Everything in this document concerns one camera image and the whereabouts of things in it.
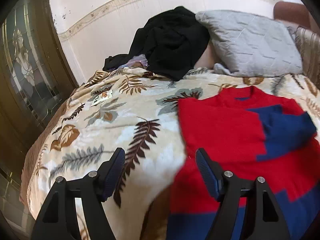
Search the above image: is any red and blue sweater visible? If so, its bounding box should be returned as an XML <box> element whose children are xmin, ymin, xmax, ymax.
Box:
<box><xmin>167</xmin><ymin>86</ymin><xmax>319</xmax><ymax>239</ymax></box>

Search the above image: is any black clothes pile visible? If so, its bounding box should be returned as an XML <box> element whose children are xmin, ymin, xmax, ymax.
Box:
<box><xmin>103</xmin><ymin>6</ymin><xmax>210</xmax><ymax>81</ymax></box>

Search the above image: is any leaf pattern blanket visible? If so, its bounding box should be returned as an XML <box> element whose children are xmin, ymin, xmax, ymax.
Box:
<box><xmin>21</xmin><ymin>68</ymin><xmax>319</xmax><ymax>239</ymax></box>

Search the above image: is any wooden glass door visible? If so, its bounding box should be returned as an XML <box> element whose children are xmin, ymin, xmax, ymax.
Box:
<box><xmin>1</xmin><ymin>0</ymin><xmax>77</xmax><ymax>189</ymax></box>

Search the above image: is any grey quilted pillow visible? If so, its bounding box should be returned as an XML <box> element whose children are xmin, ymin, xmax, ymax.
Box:
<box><xmin>195</xmin><ymin>10</ymin><xmax>303</xmax><ymax>77</ymax></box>

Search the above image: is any purple cloth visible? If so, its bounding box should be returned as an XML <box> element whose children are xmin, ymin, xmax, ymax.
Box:
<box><xmin>119</xmin><ymin>54</ymin><xmax>148</xmax><ymax>69</ymax></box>

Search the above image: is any striped floral cushion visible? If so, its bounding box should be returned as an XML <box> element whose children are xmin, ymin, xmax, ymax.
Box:
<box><xmin>287</xmin><ymin>26</ymin><xmax>320</xmax><ymax>87</ymax></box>

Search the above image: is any brown beige sofa backrest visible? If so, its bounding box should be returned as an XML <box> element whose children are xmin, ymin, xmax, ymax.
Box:
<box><xmin>273</xmin><ymin>1</ymin><xmax>319</xmax><ymax>34</ymax></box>

